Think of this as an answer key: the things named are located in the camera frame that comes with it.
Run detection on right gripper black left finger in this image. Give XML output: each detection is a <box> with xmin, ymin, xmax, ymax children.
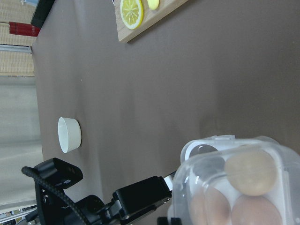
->
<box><xmin>157</xmin><ymin>217</ymin><xmax>168</xmax><ymax>225</ymax></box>

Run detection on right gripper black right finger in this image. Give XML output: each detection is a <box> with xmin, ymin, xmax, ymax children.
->
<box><xmin>170</xmin><ymin>217</ymin><xmax>181</xmax><ymax>225</ymax></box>

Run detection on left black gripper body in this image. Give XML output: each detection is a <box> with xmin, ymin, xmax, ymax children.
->
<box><xmin>25</xmin><ymin>195</ymin><xmax>121</xmax><ymax>225</ymax></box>

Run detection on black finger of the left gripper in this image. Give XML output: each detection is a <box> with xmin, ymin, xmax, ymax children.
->
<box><xmin>112</xmin><ymin>176</ymin><xmax>172</xmax><ymax>220</ymax></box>

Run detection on brown egg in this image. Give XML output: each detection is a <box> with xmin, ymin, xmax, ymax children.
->
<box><xmin>231</xmin><ymin>195</ymin><xmax>283</xmax><ymax>225</ymax></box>
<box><xmin>189</xmin><ymin>187</ymin><xmax>231</xmax><ymax>225</ymax></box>
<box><xmin>225</xmin><ymin>151</ymin><xmax>278</xmax><ymax>196</ymax></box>

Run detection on clear plastic egg box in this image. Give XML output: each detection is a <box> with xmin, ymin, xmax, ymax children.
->
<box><xmin>166</xmin><ymin>135</ymin><xmax>300</xmax><ymax>225</ymax></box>

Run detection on white bowl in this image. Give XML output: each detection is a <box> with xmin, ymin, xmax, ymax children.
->
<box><xmin>58</xmin><ymin>117</ymin><xmax>82</xmax><ymax>154</ymax></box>

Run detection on bamboo cutting board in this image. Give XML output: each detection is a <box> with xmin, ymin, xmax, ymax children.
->
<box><xmin>113</xmin><ymin>0</ymin><xmax>186</xmax><ymax>43</ymax></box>

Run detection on lemon slice near knife tip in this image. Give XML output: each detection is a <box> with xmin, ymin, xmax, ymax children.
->
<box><xmin>120</xmin><ymin>0</ymin><xmax>143</xmax><ymax>30</ymax></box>

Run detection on red cylinder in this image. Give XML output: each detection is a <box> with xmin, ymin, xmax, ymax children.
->
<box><xmin>8</xmin><ymin>22</ymin><xmax>40</xmax><ymax>37</ymax></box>

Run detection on yellow plastic knife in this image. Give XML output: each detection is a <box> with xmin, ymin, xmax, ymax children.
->
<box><xmin>147</xmin><ymin>0</ymin><xmax>160</xmax><ymax>10</ymax></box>

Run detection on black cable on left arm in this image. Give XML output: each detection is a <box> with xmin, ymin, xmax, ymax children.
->
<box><xmin>21</xmin><ymin>166</ymin><xmax>87</xmax><ymax>225</ymax></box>

